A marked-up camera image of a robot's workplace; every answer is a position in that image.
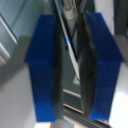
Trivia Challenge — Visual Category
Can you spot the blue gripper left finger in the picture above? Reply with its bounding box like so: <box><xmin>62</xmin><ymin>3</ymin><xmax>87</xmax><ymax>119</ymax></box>
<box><xmin>24</xmin><ymin>13</ymin><xmax>65</xmax><ymax>123</ymax></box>

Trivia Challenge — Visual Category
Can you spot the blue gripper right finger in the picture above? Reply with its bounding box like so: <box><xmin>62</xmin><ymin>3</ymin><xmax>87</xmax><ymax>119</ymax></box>
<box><xmin>81</xmin><ymin>12</ymin><xmax>125</xmax><ymax>122</ymax></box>

